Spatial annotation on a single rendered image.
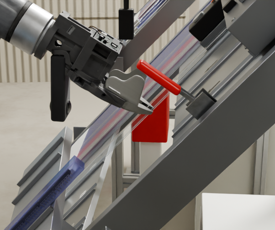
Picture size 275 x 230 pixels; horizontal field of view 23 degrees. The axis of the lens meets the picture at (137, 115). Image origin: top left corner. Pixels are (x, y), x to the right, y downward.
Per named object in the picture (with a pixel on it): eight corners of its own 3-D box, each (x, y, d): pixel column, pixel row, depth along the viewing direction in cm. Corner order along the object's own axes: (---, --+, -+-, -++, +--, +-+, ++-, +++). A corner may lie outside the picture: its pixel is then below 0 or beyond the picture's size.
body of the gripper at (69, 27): (122, 56, 104) (55, 15, 102) (94, 100, 106) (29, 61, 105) (126, 44, 111) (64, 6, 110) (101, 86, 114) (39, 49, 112)
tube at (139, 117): (35, 227, 119) (30, 222, 119) (37, 222, 120) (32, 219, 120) (240, 24, 104) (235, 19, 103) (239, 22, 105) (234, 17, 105)
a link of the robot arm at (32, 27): (4, 48, 105) (18, 36, 113) (30, 63, 105) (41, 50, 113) (26, 7, 102) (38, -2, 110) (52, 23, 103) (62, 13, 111)
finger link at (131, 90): (165, 95, 105) (116, 63, 105) (146, 124, 107) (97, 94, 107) (167, 89, 108) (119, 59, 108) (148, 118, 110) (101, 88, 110)
